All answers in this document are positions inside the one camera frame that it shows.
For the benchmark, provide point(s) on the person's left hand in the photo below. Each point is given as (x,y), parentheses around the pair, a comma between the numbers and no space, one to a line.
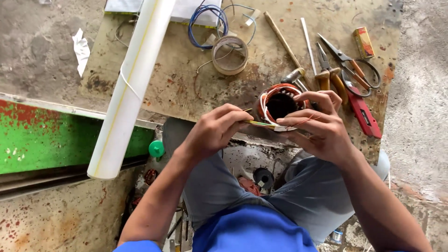
(206,131)

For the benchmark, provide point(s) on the person's right hand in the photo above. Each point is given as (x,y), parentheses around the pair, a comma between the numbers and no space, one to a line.
(325,134)

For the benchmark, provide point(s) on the copper wound motor stator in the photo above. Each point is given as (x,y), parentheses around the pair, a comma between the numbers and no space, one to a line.
(269,94)

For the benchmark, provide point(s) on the red utility knife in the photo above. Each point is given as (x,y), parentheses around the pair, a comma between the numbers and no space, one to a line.
(365,117)

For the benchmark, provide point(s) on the green plastic cap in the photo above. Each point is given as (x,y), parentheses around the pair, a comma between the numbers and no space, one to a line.
(156,149)

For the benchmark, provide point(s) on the person's grey jeans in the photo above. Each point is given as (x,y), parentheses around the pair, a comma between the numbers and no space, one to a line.
(315,196)

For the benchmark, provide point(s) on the metal cylinder tool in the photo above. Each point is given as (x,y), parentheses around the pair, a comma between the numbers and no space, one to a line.
(292,76)

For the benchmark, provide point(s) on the red cloth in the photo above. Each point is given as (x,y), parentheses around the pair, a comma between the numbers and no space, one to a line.
(249,185)

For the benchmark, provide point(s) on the small copper coil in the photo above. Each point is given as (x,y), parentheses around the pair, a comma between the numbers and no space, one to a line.
(151,176)

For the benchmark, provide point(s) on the black round motor part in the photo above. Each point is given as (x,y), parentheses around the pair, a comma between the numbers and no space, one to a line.
(263,177)

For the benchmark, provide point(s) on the clear tape roll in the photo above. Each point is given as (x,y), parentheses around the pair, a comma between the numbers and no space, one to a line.
(241,63)

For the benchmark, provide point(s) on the white insulation paper roll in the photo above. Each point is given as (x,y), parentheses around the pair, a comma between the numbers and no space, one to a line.
(131,87)

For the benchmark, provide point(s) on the white flat strip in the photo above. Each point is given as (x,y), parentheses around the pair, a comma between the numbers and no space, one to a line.
(308,45)

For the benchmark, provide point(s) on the small yellow red box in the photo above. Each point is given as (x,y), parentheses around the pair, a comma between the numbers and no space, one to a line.
(364,43)

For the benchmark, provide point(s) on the wooden stick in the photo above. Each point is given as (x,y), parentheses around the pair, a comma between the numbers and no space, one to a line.
(283,42)

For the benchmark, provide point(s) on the small metal can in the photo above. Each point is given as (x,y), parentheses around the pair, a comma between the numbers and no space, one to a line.
(336,237)

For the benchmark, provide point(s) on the person's blue shirt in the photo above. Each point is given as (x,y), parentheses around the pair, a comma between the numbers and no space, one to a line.
(252,231)

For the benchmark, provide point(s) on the white sheet with yellow edge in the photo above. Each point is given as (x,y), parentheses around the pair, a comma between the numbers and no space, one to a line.
(189,12)

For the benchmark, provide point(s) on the crumpled white paper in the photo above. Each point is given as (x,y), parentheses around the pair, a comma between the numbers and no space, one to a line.
(81,50)

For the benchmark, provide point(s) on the green red metal machine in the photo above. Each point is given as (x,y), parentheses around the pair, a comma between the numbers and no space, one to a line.
(45,140)

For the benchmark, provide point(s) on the grey metal rail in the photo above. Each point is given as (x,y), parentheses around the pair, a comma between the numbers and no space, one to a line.
(42,183)

